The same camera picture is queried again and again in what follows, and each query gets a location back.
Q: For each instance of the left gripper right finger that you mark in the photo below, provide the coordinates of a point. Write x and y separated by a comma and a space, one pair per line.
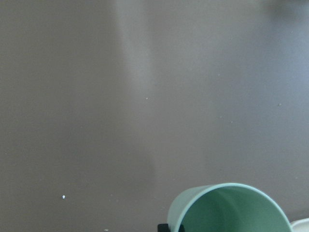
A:
181, 228

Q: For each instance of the green cup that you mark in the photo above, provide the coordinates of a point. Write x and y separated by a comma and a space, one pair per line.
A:
227, 207

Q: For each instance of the cream rabbit tray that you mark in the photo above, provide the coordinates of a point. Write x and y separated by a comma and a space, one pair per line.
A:
301, 225

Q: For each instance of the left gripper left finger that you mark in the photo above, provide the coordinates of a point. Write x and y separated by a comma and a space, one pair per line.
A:
163, 228

